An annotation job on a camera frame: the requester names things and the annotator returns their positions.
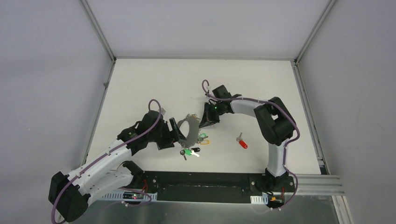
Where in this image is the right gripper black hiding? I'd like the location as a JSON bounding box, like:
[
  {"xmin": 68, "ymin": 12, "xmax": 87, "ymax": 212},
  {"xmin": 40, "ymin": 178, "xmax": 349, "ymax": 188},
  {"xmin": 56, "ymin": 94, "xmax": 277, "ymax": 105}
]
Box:
[{"xmin": 199, "ymin": 102, "xmax": 225, "ymax": 128}]

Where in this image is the keyring with keys bunch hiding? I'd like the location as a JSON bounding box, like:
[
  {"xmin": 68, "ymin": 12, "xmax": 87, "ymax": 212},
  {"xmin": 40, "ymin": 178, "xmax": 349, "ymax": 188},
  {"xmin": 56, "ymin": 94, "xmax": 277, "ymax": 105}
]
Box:
[{"xmin": 177, "ymin": 114, "xmax": 210, "ymax": 161}]

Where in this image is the red tagged key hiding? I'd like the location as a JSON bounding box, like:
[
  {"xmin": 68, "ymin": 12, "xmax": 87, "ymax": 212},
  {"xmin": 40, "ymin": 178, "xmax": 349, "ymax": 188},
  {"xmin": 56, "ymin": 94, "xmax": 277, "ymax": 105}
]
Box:
[{"xmin": 236, "ymin": 133, "xmax": 248, "ymax": 149}]

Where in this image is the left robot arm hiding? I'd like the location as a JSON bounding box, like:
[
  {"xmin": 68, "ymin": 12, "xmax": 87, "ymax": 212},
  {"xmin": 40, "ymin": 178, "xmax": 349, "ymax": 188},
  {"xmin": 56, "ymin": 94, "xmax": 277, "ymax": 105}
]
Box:
[{"xmin": 48, "ymin": 110, "xmax": 186, "ymax": 224}]

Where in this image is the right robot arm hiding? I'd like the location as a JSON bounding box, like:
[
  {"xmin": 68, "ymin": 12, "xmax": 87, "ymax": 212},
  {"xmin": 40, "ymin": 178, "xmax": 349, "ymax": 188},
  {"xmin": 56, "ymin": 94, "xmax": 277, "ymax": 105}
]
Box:
[{"xmin": 199, "ymin": 85, "xmax": 297, "ymax": 191}]

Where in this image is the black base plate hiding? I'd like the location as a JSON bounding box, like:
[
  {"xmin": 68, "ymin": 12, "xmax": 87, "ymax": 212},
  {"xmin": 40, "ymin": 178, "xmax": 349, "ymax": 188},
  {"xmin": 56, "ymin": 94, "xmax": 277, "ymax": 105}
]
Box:
[{"xmin": 125, "ymin": 171, "xmax": 298, "ymax": 204}]

